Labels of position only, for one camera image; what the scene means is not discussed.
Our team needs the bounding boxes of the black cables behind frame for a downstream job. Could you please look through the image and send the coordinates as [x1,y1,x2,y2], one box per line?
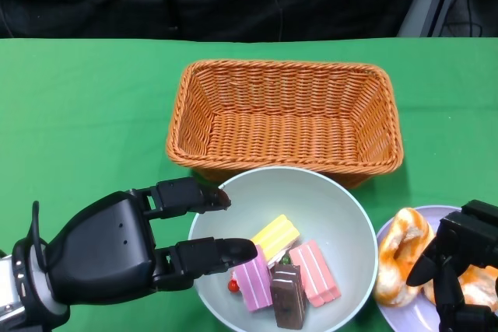
[443,0,486,37]

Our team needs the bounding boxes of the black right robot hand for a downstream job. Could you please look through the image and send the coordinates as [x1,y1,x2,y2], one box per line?
[406,199,498,332]

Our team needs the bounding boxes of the orange wicker basket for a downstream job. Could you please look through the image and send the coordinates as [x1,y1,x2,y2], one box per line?
[166,59,405,189]

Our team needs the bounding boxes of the pale grey-green ceramic bowl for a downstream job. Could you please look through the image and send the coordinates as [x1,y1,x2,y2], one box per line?
[188,166,379,332]

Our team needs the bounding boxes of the magenta pink layered cake slice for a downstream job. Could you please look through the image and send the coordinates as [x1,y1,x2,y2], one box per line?
[232,244,273,313]

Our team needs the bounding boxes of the lavender plate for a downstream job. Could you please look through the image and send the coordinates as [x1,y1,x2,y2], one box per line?
[375,205,498,332]

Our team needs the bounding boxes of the twisted orange glazed bread roll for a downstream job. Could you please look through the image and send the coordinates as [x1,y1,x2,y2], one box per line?
[422,264,498,312]

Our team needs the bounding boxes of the green tablecloth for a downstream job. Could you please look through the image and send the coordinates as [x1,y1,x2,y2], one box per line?
[0,36,498,332]

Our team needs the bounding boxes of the chocolate brown layered cake slice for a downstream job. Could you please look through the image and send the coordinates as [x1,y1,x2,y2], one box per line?
[269,264,307,330]

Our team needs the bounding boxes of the salmon pink layered cake slice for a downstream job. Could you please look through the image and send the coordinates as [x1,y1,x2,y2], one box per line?
[289,239,342,309]

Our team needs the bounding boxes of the ring-shaped orange glazed bread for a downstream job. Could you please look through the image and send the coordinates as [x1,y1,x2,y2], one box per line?
[375,207,436,307]

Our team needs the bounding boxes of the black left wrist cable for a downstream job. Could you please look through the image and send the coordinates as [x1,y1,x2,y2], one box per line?
[30,200,51,271]

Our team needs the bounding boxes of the yellow layered cake slice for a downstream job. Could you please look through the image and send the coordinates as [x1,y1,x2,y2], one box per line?
[251,214,301,265]

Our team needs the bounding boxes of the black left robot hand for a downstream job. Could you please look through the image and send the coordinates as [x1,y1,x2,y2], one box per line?
[45,177,258,306]

